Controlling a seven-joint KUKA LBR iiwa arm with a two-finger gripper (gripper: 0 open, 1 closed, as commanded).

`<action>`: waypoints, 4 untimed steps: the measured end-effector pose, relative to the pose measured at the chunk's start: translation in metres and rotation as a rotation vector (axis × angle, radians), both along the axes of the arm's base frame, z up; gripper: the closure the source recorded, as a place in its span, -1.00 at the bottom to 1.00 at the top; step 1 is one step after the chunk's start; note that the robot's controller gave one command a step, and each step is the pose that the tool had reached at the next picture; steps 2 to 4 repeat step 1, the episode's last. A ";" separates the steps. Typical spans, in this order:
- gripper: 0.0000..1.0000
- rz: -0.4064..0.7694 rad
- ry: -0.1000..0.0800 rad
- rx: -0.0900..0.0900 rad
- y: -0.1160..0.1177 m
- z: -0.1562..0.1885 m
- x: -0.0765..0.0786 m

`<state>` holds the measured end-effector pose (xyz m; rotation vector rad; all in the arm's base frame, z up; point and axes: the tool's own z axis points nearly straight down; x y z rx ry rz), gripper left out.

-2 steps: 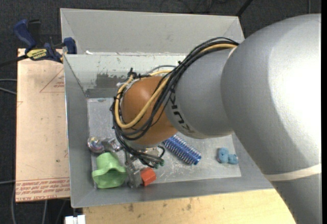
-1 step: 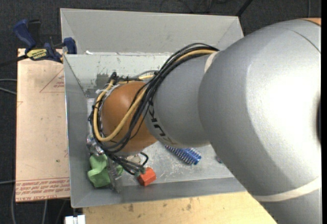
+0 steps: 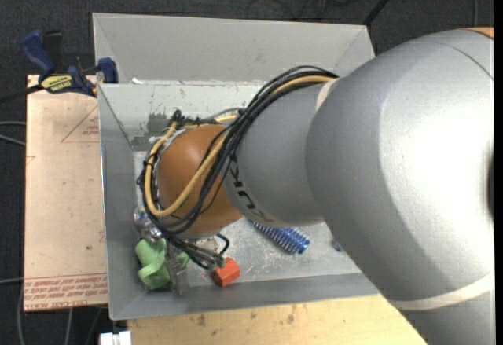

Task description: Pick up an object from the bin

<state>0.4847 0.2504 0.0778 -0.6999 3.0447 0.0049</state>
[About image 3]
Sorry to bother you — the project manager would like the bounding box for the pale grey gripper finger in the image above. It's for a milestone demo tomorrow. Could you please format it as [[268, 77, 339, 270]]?
[[167, 242, 191, 295]]

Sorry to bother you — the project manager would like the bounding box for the light green toy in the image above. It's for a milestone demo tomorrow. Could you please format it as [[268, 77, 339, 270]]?
[[134, 237, 190, 292]]

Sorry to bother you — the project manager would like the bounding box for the red-orange block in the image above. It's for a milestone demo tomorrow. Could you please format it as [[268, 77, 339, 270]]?
[[211, 256, 242, 288]]

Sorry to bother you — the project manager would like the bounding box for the clear glass object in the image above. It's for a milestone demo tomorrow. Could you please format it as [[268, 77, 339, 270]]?
[[133, 204, 163, 241]]

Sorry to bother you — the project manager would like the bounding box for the blue spiral spring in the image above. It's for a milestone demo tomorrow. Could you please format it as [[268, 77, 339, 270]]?
[[250, 219, 311, 255]]

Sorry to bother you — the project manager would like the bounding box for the brown cardboard board red print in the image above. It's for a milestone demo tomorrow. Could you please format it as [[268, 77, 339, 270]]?
[[23, 74, 109, 314]]

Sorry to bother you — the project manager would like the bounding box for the grey metal bin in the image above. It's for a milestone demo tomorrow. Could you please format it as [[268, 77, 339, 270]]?
[[92, 12, 380, 321]]

